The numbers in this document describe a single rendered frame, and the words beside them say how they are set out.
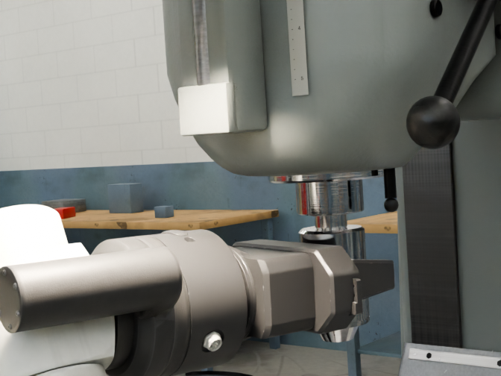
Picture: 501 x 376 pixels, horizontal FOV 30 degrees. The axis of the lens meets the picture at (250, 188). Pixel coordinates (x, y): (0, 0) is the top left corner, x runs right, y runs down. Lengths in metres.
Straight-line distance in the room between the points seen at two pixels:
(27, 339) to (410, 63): 0.28
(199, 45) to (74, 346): 0.19
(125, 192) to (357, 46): 5.91
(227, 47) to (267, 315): 0.17
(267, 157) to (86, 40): 6.62
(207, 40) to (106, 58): 6.46
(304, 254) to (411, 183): 0.46
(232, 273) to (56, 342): 0.12
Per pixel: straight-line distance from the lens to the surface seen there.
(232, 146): 0.60
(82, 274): 0.49
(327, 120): 0.57
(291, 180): 0.63
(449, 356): 1.06
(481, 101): 0.72
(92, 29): 7.15
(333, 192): 0.64
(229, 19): 0.56
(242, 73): 0.56
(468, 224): 1.03
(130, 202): 6.42
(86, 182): 7.22
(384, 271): 0.66
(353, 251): 0.65
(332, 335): 0.67
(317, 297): 0.60
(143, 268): 0.51
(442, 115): 0.52
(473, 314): 1.05
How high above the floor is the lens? 1.34
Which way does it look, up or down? 3 degrees down
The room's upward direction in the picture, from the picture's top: 4 degrees counter-clockwise
